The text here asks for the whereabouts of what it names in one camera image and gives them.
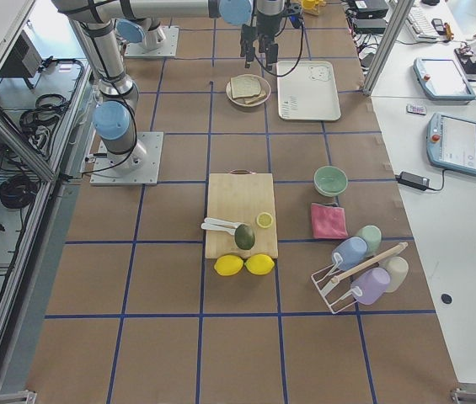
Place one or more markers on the white wire cup rack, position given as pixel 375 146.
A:
pixel 333 285

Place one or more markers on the far teach pendant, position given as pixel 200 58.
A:
pixel 442 80

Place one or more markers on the near teach pendant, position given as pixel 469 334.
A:
pixel 450 143

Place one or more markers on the whole lemon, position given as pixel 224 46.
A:
pixel 228 265
pixel 259 264

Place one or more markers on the right whole lemon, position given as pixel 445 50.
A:
pixel 259 264

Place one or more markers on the white plastic fork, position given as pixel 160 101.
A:
pixel 219 222

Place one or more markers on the left whole lemon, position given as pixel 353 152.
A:
pixel 228 265

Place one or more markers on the bread slice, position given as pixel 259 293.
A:
pixel 256 100
pixel 245 86

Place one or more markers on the white plastic spoon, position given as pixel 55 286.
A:
pixel 213 227

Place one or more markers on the cream bear tray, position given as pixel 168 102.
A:
pixel 309 92

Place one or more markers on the green cup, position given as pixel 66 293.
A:
pixel 372 236

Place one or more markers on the blue cup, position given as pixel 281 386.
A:
pixel 349 253

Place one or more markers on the cream round plate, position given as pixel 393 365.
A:
pixel 239 102

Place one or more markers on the wooden cutting board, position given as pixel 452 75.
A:
pixel 240 198

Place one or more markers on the lemon half slice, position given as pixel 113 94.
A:
pixel 264 220

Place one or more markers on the cream cup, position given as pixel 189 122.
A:
pixel 397 268

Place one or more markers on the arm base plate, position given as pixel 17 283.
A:
pixel 141 167
pixel 157 43

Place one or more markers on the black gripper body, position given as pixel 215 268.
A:
pixel 258 30

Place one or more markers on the teach pendant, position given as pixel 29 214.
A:
pixel 450 143
pixel 442 80

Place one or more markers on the pink cloth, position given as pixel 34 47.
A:
pixel 328 222

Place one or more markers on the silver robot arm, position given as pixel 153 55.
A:
pixel 260 22

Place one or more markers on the avocado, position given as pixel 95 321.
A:
pixel 244 237

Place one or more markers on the bread slice on plate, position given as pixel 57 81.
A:
pixel 256 100

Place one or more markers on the black power adapter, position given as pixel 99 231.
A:
pixel 413 180

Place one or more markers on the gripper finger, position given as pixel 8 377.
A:
pixel 269 61
pixel 248 57

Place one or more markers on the purple cup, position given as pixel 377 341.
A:
pixel 370 286

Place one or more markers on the green bowl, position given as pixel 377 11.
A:
pixel 330 181

